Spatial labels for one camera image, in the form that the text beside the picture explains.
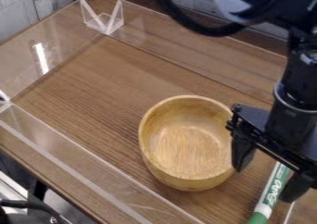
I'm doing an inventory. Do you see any brown wooden bowl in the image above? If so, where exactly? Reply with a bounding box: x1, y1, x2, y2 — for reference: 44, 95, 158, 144
139, 95, 234, 192

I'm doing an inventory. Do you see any black cable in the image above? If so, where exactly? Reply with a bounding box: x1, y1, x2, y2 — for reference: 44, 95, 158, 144
0, 199, 63, 224

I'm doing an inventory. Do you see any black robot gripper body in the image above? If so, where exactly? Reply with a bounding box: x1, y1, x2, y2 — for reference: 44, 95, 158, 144
226, 82, 317, 173

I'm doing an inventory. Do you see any green Expo marker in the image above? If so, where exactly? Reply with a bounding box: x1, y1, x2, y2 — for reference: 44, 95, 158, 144
248, 162, 292, 224

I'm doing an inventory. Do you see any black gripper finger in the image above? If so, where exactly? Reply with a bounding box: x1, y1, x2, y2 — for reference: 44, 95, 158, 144
279, 170, 317, 203
232, 130, 257, 172

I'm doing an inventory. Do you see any black table leg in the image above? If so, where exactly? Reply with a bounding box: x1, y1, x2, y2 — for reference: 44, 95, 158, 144
32, 180, 48, 201

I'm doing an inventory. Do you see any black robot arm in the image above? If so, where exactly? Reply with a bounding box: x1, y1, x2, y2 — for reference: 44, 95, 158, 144
154, 0, 317, 203

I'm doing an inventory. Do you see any clear acrylic tray wall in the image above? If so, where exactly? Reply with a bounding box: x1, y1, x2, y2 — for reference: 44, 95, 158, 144
0, 0, 287, 224

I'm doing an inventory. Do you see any clear acrylic corner bracket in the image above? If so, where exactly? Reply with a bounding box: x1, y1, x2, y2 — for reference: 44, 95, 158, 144
79, 0, 125, 35

